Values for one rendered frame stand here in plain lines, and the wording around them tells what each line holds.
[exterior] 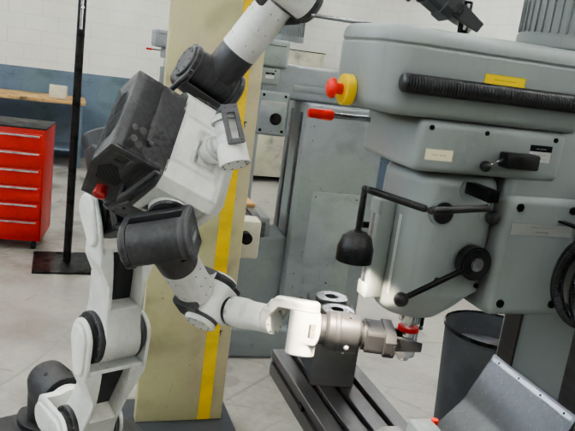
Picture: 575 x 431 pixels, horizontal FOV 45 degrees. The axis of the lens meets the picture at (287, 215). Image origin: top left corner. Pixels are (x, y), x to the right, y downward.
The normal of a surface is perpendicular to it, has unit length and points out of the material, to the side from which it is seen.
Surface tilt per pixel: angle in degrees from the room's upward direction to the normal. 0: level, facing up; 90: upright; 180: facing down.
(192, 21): 90
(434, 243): 90
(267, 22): 110
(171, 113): 59
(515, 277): 90
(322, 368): 90
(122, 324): 81
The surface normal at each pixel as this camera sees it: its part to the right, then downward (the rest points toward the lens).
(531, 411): -0.78, -0.48
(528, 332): -0.94, -0.05
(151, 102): 0.62, -0.29
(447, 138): 0.30, 0.25
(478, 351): -0.46, 0.21
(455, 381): -0.80, 0.10
